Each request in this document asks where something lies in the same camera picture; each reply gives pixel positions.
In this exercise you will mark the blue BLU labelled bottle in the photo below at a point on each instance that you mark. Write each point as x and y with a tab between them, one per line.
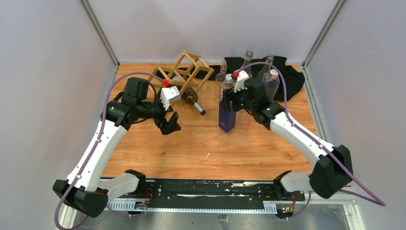
271	82

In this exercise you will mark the dark bottle grey cap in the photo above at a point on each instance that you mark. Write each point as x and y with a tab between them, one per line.
190	97

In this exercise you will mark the clear bottle white label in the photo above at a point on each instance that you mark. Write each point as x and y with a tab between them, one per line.
266	68

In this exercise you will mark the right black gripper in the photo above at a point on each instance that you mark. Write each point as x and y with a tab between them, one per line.
229	95

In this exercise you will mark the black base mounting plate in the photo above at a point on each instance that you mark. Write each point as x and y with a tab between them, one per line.
200	194

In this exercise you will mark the blue bottle silver cap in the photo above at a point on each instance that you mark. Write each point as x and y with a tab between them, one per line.
226	120

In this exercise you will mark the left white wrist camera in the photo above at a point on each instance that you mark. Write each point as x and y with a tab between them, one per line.
169	95

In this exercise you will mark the aluminium frame rails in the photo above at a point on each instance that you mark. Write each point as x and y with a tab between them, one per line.
270	208

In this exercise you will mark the wooden lattice wine rack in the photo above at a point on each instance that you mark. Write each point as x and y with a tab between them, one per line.
195	76

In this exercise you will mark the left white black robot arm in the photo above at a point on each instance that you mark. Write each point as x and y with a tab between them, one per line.
101	146

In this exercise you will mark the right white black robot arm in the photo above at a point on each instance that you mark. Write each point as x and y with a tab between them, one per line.
332	164

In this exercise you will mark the black cloth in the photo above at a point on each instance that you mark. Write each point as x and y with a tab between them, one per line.
294	80

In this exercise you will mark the clear bottle gold black label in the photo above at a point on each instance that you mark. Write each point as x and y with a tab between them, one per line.
247	60

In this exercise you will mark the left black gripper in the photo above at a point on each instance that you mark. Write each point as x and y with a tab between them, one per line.
167	126

